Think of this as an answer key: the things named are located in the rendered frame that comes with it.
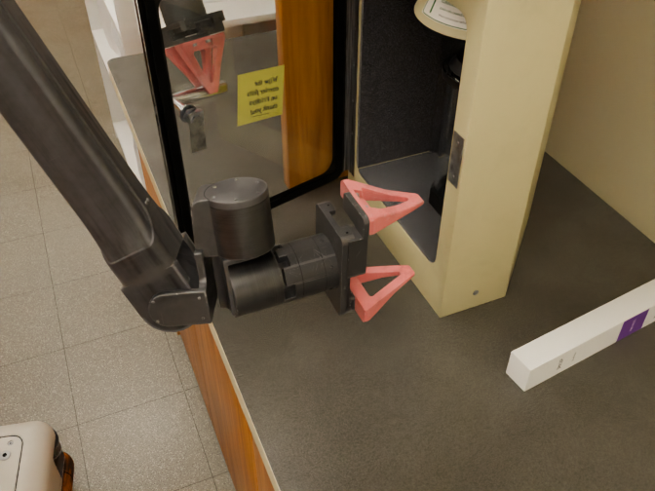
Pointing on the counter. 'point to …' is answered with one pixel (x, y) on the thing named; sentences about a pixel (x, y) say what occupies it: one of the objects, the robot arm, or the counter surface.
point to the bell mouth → (442, 18)
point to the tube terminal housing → (490, 148)
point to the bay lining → (399, 82)
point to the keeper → (455, 159)
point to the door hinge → (351, 83)
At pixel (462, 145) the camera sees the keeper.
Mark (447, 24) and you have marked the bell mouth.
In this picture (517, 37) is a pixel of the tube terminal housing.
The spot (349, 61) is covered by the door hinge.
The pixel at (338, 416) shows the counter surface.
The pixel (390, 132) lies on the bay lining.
